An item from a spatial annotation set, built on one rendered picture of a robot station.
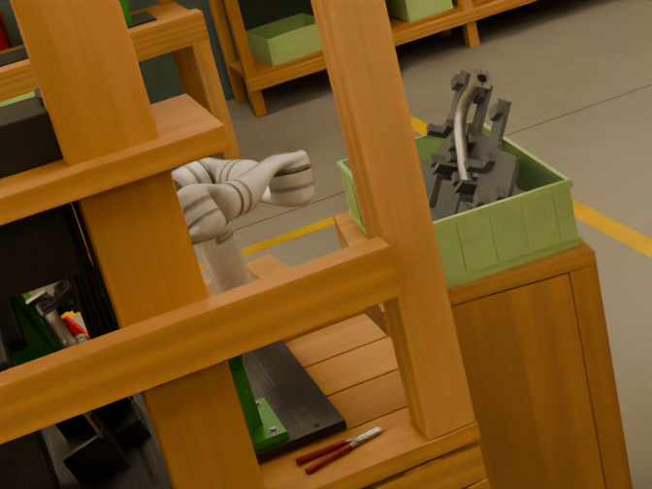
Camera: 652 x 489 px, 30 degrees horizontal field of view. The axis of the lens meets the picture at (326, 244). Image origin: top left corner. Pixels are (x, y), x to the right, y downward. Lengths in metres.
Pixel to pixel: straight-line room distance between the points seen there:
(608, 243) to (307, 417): 2.73
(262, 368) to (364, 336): 0.23
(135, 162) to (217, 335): 0.30
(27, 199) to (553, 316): 1.53
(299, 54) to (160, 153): 5.78
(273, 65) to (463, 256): 4.76
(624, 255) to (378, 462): 2.71
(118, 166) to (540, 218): 1.36
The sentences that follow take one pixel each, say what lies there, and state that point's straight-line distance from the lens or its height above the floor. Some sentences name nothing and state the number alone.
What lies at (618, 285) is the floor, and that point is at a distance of 4.48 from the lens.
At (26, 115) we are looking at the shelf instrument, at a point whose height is 1.61.
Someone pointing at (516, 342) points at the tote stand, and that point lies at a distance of 2.93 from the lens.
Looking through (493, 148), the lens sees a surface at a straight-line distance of 2.95.
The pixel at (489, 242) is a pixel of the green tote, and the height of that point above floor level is 0.87.
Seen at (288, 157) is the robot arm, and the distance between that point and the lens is 2.40.
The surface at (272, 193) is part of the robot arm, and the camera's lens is 2.44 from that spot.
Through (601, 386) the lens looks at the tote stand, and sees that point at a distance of 3.06.
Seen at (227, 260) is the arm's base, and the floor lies 0.96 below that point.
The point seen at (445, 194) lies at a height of 0.91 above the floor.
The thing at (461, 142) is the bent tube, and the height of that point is 1.02.
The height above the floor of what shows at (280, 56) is 0.31.
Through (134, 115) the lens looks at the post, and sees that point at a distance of 1.79.
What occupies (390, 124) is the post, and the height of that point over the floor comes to 1.45.
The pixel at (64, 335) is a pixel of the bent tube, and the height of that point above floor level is 1.18.
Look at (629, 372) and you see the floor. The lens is 3.95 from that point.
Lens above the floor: 2.02
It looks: 22 degrees down
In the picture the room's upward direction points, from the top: 14 degrees counter-clockwise
